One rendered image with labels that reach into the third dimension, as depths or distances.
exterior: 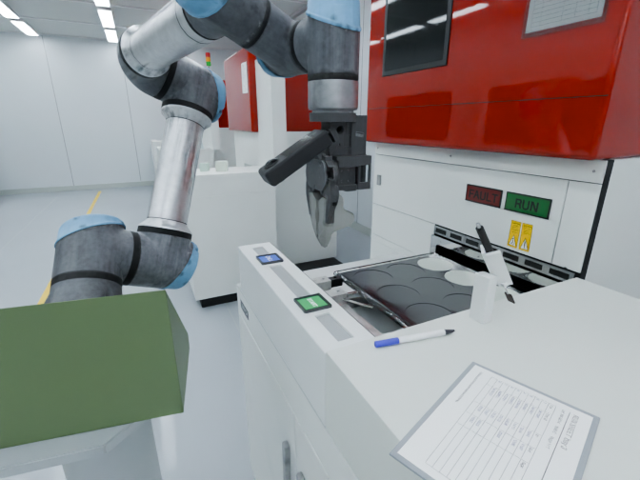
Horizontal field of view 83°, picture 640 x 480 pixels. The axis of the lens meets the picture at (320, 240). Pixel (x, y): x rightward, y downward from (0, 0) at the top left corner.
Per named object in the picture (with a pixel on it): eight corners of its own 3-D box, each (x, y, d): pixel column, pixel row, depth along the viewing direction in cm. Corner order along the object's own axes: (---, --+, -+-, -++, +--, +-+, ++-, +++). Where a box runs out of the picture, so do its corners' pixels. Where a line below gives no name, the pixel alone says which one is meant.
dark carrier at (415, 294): (436, 255, 113) (436, 253, 113) (541, 302, 84) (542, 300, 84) (340, 274, 99) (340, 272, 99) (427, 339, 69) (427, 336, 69)
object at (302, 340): (270, 285, 110) (269, 241, 105) (372, 408, 63) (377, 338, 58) (240, 290, 106) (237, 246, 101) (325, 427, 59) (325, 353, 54)
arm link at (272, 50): (243, 6, 57) (283, -12, 50) (295, 45, 65) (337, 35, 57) (229, 54, 58) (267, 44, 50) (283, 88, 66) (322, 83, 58)
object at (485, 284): (489, 308, 67) (500, 240, 62) (508, 318, 63) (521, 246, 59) (465, 315, 64) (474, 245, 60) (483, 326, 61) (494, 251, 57)
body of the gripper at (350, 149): (370, 193, 57) (374, 112, 53) (322, 197, 54) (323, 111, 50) (347, 186, 64) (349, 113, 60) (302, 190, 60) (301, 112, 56)
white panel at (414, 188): (375, 237, 155) (380, 141, 142) (571, 331, 85) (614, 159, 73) (370, 238, 154) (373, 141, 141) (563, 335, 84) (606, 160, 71)
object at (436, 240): (431, 260, 122) (434, 233, 119) (564, 322, 84) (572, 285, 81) (428, 261, 121) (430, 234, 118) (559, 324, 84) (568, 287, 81)
